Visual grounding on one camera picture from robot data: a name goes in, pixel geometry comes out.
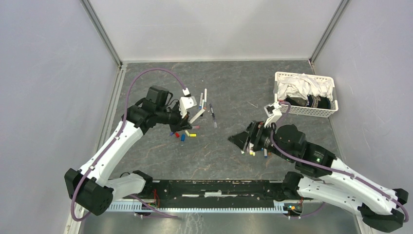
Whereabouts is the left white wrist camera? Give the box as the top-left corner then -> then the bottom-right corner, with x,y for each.
179,88 -> 198,119

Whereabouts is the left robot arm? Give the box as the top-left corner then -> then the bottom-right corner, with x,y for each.
64,85 -> 198,221

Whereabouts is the white cloth in basket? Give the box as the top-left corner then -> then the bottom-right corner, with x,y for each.
275,72 -> 335,100

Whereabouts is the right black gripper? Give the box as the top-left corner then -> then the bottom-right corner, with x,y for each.
226,119 -> 293,161

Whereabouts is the white marker upper left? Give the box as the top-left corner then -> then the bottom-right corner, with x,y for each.
203,88 -> 207,110

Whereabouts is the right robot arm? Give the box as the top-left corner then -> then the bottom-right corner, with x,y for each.
237,121 -> 409,233

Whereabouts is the white cable comb strip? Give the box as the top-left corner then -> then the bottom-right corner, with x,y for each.
106,200 -> 287,214

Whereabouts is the dark cloth in basket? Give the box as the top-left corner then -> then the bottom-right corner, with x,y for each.
284,95 -> 331,109

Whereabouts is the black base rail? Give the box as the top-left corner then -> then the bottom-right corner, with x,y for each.
137,180 -> 302,209

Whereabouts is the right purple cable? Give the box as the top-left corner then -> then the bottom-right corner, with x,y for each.
270,101 -> 410,223

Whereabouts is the white marker brown cap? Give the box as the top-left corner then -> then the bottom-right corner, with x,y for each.
189,109 -> 205,124

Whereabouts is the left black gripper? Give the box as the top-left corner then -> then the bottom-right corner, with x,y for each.
156,102 -> 192,134

